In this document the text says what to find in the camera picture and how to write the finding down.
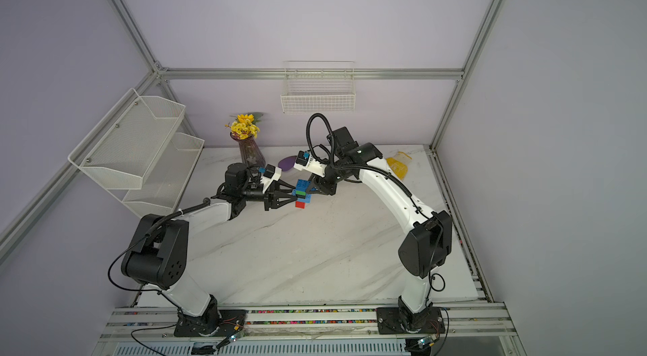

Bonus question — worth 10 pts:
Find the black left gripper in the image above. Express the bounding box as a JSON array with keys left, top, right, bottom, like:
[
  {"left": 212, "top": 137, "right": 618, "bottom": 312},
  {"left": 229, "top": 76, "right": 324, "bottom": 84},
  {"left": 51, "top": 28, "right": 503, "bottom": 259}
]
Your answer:
[{"left": 242, "top": 179, "right": 298, "bottom": 211}]

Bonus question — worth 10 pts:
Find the dark blue long lego brick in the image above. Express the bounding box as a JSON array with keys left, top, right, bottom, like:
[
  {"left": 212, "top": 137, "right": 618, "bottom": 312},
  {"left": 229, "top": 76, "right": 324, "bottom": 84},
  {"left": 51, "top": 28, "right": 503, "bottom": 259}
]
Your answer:
[{"left": 295, "top": 179, "right": 310, "bottom": 192}]

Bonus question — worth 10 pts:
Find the light blue long lego brick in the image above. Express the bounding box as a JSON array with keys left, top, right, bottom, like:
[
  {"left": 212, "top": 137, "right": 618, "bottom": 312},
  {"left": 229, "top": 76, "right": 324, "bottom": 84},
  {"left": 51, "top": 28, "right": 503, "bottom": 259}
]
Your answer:
[{"left": 296, "top": 194, "right": 312, "bottom": 204}]

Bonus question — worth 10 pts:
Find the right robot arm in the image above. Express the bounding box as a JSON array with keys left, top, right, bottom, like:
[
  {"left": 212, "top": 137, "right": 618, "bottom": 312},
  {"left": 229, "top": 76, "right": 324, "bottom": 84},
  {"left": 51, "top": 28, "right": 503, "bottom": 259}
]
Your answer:
[{"left": 295, "top": 127, "right": 453, "bottom": 335}]

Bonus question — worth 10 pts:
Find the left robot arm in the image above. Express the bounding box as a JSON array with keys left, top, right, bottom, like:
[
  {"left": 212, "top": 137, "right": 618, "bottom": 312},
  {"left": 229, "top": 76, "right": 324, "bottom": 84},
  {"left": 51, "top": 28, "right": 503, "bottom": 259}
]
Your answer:
[{"left": 117, "top": 162, "right": 298, "bottom": 337}]

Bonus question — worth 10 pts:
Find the purple pink toy spatula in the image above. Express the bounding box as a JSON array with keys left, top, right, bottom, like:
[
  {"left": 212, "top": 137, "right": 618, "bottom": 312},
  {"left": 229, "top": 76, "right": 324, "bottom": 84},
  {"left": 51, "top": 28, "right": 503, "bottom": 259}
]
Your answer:
[{"left": 277, "top": 156, "right": 297, "bottom": 172}]

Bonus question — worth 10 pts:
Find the purple ribbed glass vase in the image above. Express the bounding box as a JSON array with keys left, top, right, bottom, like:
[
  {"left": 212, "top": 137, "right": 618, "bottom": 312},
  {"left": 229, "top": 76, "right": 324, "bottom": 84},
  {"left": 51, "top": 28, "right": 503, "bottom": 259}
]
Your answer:
[{"left": 230, "top": 132, "right": 266, "bottom": 167}]

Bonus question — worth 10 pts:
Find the yellow flower bouquet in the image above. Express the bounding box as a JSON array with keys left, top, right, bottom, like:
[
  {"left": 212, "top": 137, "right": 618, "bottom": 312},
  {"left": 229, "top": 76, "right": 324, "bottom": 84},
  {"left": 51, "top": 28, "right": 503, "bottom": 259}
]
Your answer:
[{"left": 226, "top": 113, "right": 264, "bottom": 140}]

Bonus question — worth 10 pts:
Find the yellow rubber glove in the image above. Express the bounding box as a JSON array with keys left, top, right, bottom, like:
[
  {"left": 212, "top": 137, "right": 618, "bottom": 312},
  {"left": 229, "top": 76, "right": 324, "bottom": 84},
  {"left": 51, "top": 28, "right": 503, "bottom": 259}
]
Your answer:
[{"left": 386, "top": 152, "right": 412, "bottom": 180}]

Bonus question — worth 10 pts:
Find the white mesh two-tier shelf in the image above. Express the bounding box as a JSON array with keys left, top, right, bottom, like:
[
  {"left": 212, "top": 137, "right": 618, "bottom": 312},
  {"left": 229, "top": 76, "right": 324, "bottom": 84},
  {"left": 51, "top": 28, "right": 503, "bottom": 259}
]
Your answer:
[{"left": 67, "top": 89, "right": 204, "bottom": 218}]

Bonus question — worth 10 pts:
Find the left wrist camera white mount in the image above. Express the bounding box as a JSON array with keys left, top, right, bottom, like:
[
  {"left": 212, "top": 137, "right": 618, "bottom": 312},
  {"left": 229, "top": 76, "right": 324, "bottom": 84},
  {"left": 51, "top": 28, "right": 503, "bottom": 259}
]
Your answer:
[{"left": 259, "top": 164, "right": 282, "bottom": 193}]

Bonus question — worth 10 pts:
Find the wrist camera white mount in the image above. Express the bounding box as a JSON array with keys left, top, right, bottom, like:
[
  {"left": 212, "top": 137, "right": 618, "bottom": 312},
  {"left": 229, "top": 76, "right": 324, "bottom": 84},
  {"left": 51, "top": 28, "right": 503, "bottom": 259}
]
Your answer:
[
  {"left": 294, "top": 151, "right": 326, "bottom": 177},
  {"left": 259, "top": 164, "right": 282, "bottom": 193}
]

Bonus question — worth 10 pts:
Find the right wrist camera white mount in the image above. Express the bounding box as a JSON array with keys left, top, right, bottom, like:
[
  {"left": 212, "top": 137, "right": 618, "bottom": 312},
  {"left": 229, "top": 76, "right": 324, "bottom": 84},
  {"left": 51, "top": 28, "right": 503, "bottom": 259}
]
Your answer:
[{"left": 294, "top": 151, "right": 326, "bottom": 177}]

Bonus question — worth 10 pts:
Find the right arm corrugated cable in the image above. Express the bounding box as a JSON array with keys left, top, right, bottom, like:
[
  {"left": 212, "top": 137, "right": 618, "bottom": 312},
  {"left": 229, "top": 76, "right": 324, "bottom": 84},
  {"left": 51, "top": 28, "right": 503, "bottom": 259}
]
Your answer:
[{"left": 305, "top": 112, "right": 436, "bottom": 221}]

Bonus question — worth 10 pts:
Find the white wire wall basket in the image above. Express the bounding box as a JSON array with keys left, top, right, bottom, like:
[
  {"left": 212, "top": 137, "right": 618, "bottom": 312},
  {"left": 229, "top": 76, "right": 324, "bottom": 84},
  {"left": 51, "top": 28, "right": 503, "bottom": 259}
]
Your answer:
[{"left": 281, "top": 61, "right": 357, "bottom": 115}]

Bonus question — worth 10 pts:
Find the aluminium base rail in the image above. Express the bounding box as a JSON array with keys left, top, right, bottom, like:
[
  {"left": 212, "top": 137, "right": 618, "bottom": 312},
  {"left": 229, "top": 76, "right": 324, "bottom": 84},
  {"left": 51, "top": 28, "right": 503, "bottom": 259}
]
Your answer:
[{"left": 93, "top": 302, "right": 526, "bottom": 355}]

